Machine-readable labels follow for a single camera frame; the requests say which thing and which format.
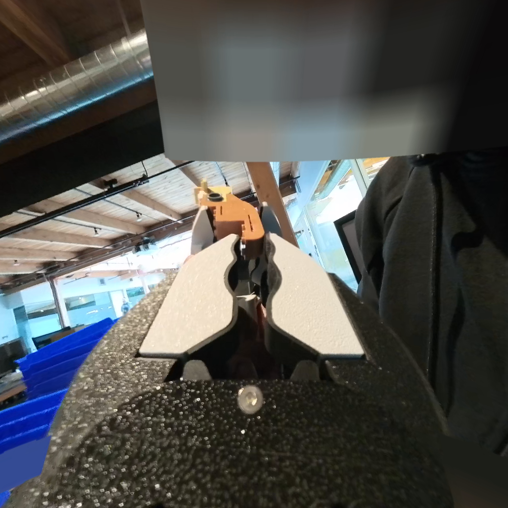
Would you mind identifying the silver ventilation duct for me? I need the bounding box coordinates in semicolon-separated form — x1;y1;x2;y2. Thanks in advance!
0;29;156;148

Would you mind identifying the stack of blue storage bins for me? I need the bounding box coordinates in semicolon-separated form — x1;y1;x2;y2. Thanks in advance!
0;317;120;455

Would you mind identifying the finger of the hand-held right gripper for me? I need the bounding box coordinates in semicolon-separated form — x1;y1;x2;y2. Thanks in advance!
259;202;284;240
190;207;218;255

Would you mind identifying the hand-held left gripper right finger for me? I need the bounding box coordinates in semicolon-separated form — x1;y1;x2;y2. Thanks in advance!
265;233;366;361

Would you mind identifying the black framed board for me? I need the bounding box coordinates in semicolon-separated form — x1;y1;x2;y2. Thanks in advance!
333;210;364;285

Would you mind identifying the wooden ceiling beam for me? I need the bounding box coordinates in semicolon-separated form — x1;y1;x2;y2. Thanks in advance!
246;161;299;247

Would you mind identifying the brown toy brick assembly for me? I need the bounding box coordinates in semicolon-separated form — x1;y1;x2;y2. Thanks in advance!
194;179;266;260

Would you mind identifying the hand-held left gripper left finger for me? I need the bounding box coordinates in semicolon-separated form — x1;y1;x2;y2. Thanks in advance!
138;234;241;358

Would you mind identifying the person's dark clothing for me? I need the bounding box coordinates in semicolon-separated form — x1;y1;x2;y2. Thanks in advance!
354;153;508;457

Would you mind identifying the black ceiling panel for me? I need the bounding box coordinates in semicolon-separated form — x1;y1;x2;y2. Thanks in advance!
0;99;166;218

